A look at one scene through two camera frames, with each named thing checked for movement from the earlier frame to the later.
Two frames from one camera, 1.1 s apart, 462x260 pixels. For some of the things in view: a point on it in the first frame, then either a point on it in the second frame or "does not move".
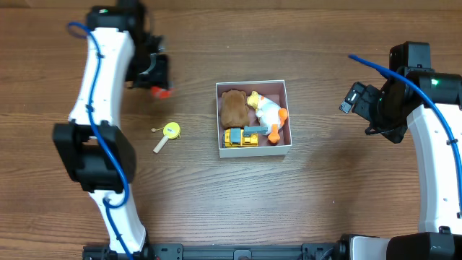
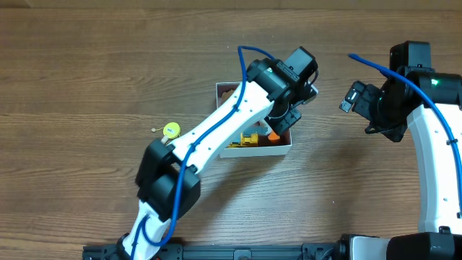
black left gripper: [152, 80] -> [283, 120]
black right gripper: [370, 105] does not move
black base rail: [221, 251] does not move
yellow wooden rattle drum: [172, 131] does not move
